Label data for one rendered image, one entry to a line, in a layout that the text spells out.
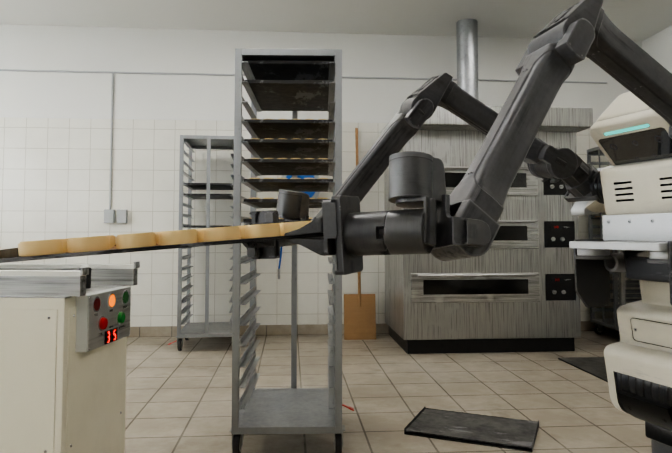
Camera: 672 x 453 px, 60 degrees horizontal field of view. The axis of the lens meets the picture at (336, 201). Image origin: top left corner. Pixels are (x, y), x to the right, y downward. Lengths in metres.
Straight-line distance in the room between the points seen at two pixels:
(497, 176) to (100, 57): 5.66
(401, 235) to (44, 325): 1.05
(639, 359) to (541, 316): 3.79
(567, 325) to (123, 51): 4.80
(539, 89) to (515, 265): 4.23
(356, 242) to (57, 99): 5.67
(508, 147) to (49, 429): 1.23
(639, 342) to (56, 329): 1.34
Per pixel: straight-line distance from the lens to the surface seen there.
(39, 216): 6.22
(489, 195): 0.79
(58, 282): 1.56
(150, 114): 6.02
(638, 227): 1.44
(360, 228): 0.74
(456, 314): 4.97
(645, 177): 1.45
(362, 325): 5.56
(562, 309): 5.29
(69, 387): 1.60
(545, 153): 1.49
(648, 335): 1.48
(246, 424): 2.78
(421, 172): 0.73
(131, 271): 1.79
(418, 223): 0.71
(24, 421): 1.64
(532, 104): 0.90
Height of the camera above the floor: 0.99
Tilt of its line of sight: 3 degrees up
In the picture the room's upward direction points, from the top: straight up
